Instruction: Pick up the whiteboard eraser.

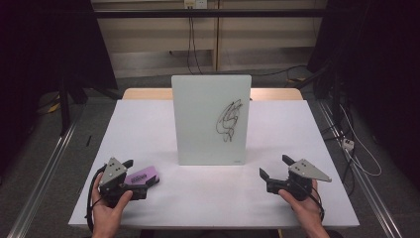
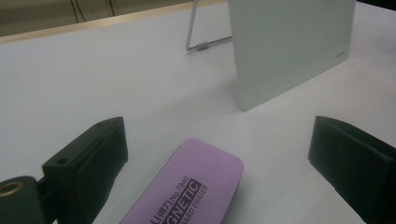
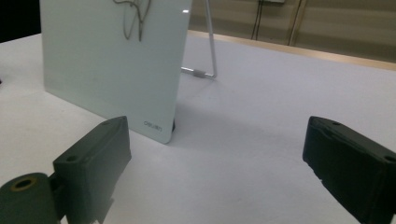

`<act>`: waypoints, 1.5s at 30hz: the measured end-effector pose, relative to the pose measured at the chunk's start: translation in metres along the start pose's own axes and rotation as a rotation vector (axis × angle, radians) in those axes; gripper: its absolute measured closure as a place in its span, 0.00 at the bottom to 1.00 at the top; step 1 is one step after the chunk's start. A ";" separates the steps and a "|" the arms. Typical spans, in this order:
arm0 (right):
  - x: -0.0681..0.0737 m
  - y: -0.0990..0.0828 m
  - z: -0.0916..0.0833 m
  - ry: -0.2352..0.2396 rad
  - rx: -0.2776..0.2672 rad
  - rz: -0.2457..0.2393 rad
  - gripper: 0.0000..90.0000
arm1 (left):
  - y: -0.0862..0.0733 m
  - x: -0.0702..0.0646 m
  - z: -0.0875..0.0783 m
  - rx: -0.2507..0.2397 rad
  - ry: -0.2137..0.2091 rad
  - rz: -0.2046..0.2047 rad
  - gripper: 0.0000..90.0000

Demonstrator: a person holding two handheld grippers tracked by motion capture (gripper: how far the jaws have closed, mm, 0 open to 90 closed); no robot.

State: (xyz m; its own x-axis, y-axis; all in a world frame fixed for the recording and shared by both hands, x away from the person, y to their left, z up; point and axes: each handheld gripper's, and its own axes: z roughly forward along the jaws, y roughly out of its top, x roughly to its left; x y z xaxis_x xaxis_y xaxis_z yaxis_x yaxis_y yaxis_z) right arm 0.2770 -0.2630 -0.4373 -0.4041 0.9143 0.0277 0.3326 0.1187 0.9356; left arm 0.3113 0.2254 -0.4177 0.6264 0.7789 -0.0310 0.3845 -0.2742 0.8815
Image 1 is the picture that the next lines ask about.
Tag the aluminium floor rail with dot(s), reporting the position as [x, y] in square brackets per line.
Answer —
[43, 178]
[366, 191]

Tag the person's right hand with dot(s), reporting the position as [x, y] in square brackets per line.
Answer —
[307, 213]

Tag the glass whiteboard with stand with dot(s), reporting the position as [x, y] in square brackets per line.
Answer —
[198, 125]

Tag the purple whiteboard eraser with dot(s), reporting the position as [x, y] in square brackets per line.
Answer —
[142, 173]

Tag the black metal crossbar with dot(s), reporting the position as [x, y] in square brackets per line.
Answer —
[211, 13]

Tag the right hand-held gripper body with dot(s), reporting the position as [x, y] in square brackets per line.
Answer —
[303, 170]

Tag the black metal stand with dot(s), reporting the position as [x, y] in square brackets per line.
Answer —
[64, 105]

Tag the small black stick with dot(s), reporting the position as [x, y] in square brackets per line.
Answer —
[88, 141]

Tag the white power strip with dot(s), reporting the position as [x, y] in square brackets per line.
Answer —
[347, 144]

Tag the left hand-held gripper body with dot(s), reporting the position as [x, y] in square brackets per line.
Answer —
[112, 172]

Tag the dark curtain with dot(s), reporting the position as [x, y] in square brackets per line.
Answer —
[379, 66]
[39, 49]

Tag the white wall socket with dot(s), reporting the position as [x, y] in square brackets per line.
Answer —
[195, 3]

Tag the person's left hand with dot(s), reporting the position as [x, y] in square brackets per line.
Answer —
[107, 218]

